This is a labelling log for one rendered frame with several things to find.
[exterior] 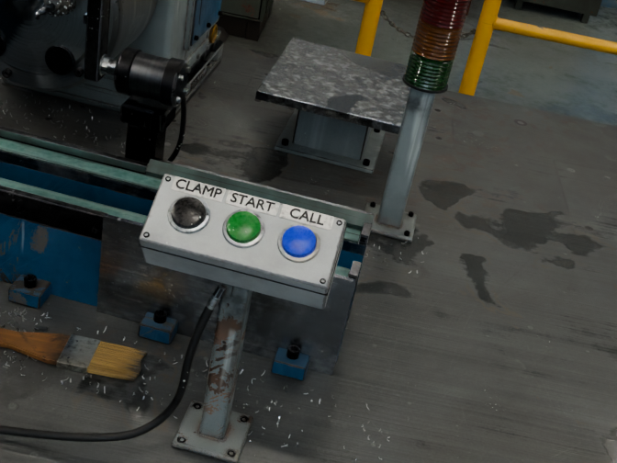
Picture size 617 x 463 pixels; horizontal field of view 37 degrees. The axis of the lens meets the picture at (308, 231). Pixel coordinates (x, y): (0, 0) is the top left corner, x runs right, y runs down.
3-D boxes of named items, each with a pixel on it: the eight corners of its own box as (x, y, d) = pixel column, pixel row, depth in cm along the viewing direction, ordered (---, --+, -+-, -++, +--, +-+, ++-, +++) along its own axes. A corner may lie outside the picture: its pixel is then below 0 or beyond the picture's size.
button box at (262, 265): (143, 264, 84) (136, 238, 79) (168, 197, 87) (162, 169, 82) (324, 311, 82) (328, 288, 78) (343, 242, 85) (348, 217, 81)
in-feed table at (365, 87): (245, 157, 149) (256, 90, 143) (282, 96, 172) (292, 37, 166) (389, 193, 147) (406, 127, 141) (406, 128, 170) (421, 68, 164)
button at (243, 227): (222, 244, 80) (221, 235, 79) (232, 215, 82) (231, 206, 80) (255, 253, 80) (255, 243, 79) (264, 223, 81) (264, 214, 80)
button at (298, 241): (277, 258, 80) (277, 250, 78) (286, 229, 81) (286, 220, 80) (310, 267, 80) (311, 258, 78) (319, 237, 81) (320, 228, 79)
